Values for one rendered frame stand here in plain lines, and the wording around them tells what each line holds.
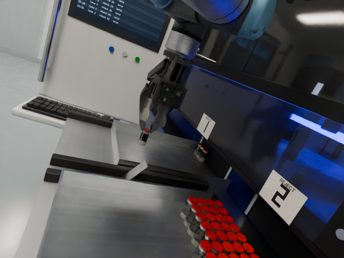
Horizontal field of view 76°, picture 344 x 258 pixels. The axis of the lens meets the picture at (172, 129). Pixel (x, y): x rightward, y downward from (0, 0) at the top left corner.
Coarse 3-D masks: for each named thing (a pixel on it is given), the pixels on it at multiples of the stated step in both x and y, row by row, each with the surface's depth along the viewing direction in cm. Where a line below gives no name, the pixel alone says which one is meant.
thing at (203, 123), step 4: (204, 116) 73; (204, 120) 73; (208, 120) 70; (212, 120) 68; (200, 124) 74; (204, 124) 72; (208, 124) 70; (212, 124) 68; (200, 128) 74; (204, 128) 71; (208, 128) 69; (200, 132) 73; (204, 132) 71; (208, 132) 69; (204, 136) 70; (208, 136) 68
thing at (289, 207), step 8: (272, 176) 44; (280, 176) 42; (264, 184) 45; (272, 184) 44; (280, 184) 42; (288, 184) 41; (264, 192) 45; (272, 192) 43; (280, 192) 42; (296, 192) 39; (280, 200) 41; (288, 200) 40; (296, 200) 38; (304, 200) 37; (280, 208) 41; (288, 208) 39; (296, 208) 38; (280, 216) 40; (288, 216) 39; (288, 224) 39
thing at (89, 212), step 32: (64, 192) 40; (96, 192) 44; (128, 192) 47; (160, 192) 49; (192, 192) 52; (64, 224) 34; (96, 224) 37; (128, 224) 39; (160, 224) 42; (64, 256) 30; (96, 256) 32; (128, 256) 34; (160, 256) 36
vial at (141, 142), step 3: (144, 132) 59; (147, 132) 59; (141, 135) 60; (144, 135) 59; (147, 135) 60; (141, 138) 60; (144, 138) 60; (147, 138) 60; (138, 141) 60; (141, 141) 60; (144, 141) 60; (141, 144) 60; (144, 144) 60
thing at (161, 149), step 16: (112, 128) 73; (128, 128) 78; (112, 144) 66; (128, 144) 70; (160, 144) 80; (176, 144) 86; (192, 144) 88; (128, 160) 54; (160, 160) 68; (176, 160) 73; (192, 160) 78; (192, 176) 61; (208, 176) 63
